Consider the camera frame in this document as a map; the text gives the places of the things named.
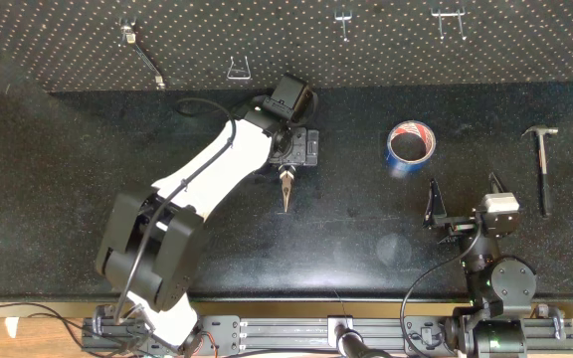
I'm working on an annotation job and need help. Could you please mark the hammer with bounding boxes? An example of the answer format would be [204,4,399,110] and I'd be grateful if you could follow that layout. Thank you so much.
[521,124,560,219]

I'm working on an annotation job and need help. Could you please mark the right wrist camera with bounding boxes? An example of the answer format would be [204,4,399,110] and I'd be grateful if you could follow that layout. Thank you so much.
[478,191,520,214]

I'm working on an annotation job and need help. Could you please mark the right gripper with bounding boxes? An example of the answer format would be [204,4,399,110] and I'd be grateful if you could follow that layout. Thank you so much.
[422,171,520,245]

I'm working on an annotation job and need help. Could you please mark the black cable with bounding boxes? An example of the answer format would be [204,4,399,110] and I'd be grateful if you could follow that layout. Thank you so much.
[111,96,239,324]
[399,221,484,358]

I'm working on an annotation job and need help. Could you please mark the pliers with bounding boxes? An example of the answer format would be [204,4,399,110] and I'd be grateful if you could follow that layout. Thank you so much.
[277,163,297,214]

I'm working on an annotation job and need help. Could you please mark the roll of blue tape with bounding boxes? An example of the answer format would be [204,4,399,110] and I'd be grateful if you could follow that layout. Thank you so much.
[383,119,438,179]

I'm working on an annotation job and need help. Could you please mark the thin black wire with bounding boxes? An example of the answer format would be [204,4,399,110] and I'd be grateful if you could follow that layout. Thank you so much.
[0,300,89,349]

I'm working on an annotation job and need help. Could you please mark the black pegboard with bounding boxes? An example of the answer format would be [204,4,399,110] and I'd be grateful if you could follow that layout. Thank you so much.
[0,0,573,93]

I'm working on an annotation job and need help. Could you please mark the wrench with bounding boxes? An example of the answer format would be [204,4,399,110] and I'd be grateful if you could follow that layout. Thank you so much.
[120,24,167,91]

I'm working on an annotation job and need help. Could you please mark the mounting rail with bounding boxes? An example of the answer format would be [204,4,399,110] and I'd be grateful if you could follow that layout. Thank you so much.
[81,302,573,358]

